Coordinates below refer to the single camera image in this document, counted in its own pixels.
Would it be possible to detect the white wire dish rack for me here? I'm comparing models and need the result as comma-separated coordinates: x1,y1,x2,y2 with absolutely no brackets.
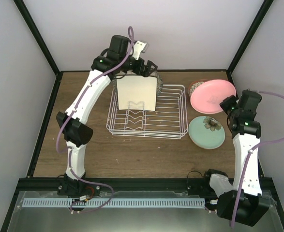
106,85,188,139

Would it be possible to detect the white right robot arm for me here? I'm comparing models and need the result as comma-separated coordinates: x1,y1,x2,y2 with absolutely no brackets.
202,90,270,227

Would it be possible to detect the white slotted cable duct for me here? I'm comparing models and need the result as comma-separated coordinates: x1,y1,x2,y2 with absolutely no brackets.
22,198,205,209

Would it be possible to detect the black frame post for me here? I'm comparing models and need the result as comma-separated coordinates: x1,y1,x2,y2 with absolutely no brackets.
227,0,274,74
13,0,60,76

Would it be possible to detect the teal plate with flower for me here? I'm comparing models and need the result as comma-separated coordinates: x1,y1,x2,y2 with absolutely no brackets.
188,116,225,149

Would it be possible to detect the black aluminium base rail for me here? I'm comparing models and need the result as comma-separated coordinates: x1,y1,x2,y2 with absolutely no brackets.
18,176,273,196

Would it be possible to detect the cream square plate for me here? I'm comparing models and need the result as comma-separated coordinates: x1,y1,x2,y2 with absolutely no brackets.
117,75,157,111

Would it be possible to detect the dark speckled round plate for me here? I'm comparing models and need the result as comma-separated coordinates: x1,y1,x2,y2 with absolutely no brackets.
111,71,163,96

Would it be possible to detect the black right frame post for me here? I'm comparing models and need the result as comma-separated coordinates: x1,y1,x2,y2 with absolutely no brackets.
227,0,274,74

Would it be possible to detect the pink round plate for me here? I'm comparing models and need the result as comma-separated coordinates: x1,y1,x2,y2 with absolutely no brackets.
189,79,237,114

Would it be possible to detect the black left frame post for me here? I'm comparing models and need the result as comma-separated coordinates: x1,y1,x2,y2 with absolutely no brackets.
13,0,60,76

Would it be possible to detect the floral plate with orange rim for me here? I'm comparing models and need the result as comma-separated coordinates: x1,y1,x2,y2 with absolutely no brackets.
188,79,207,97

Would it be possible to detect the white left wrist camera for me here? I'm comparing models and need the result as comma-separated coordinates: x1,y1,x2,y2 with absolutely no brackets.
132,41,149,60

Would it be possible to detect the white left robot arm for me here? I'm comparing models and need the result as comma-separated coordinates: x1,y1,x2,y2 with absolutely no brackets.
56,35,157,195

